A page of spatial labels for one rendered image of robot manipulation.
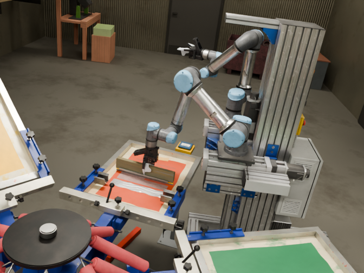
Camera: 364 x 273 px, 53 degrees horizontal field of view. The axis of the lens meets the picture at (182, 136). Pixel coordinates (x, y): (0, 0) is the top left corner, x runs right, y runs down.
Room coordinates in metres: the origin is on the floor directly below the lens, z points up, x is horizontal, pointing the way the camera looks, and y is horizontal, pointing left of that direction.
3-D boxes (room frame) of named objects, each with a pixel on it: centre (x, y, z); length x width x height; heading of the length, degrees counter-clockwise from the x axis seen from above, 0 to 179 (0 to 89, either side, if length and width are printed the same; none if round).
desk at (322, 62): (8.68, -2.69, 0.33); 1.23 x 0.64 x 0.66; 179
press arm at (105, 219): (1.51, 0.33, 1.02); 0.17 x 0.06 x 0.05; 167
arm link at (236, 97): (2.53, -0.35, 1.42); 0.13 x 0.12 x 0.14; 154
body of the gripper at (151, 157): (2.06, 0.18, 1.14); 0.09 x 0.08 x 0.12; 77
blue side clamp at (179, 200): (1.76, -0.01, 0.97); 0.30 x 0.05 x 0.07; 167
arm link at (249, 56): (2.65, -0.41, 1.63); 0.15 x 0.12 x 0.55; 154
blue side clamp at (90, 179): (1.89, 0.53, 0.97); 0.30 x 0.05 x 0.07; 167
